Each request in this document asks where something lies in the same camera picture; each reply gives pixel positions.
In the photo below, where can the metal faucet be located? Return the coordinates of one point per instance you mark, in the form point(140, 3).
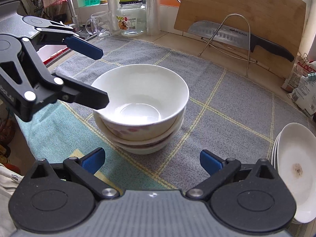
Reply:
point(58, 13)

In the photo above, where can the grey checked table mat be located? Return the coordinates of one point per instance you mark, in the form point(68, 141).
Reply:
point(227, 114)

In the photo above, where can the glass mug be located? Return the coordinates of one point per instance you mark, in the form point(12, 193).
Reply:
point(100, 24)

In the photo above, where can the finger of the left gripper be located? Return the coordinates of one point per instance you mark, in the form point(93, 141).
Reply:
point(27, 86)
point(53, 33)

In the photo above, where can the red white seasoning packet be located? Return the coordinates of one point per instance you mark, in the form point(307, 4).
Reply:
point(301, 67)

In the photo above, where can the stack of plastic cups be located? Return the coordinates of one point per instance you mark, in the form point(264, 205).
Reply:
point(152, 17)

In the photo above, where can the white plastic food bag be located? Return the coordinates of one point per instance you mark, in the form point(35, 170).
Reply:
point(304, 94)

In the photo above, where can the top white floral plate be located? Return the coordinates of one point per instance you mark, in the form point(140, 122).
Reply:
point(296, 167)

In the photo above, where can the plain white shallow bowl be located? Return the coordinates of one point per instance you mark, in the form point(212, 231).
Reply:
point(141, 147)

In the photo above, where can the clear glass jar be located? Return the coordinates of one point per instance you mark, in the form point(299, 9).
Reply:
point(131, 17)

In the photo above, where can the bamboo cutting board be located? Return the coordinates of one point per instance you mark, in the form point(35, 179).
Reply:
point(279, 21)

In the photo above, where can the small white floral bowl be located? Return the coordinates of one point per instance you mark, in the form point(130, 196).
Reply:
point(144, 100)

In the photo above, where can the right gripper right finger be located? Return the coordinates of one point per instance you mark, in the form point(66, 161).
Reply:
point(244, 197)

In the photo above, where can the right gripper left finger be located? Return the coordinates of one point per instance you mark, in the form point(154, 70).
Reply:
point(59, 196)

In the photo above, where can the metal wire rack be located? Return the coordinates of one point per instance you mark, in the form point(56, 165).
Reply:
point(225, 34)

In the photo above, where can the bottom white plate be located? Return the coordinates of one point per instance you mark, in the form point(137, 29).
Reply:
point(273, 151)

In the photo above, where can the black handled santoku knife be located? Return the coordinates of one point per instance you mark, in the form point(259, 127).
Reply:
point(269, 46)

